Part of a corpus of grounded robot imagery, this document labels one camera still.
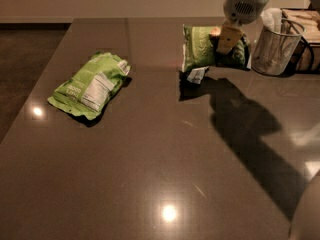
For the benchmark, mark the metal mesh waste basket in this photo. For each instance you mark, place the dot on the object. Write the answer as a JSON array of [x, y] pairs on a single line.
[[275, 47]]

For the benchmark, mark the wooden crate behind basket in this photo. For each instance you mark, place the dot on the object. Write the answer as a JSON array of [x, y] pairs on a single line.
[[306, 58]]

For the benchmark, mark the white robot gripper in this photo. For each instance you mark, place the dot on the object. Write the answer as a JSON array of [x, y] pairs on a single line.
[[244, 9]]

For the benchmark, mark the white crumpled paper in basket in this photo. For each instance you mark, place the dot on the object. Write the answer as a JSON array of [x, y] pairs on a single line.
[[272, 19]]

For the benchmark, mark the green jalapeno kettle chip bag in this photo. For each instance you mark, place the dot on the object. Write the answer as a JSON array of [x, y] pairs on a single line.
[[200, 50]]

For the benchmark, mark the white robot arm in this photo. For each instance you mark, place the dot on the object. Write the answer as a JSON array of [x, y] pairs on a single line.
[[237, 13]]

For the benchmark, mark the green chip bag nutrition label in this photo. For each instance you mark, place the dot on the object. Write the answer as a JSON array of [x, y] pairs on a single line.
[[92, 87]]

